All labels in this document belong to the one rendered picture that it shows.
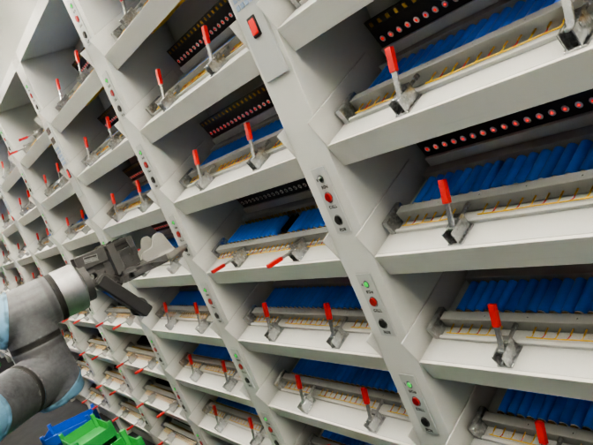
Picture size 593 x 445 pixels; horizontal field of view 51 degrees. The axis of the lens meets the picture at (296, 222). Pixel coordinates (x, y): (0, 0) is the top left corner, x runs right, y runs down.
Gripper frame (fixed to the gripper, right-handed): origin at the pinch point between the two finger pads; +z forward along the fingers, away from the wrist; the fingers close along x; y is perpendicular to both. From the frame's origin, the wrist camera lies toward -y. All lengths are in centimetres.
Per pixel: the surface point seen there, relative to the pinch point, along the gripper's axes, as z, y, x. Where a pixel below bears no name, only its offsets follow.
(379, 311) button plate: 16.2, -21.5, -35.2
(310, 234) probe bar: 20.4, -6.7, -17.4
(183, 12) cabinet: 34, 52, 19
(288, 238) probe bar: 20.4, -6.9, -9.1
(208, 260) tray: 18.3, -8.5, 30.0
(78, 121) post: 24, 47, 100
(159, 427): 21, -87, 170
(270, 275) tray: 17.2, -13.4, -1.0
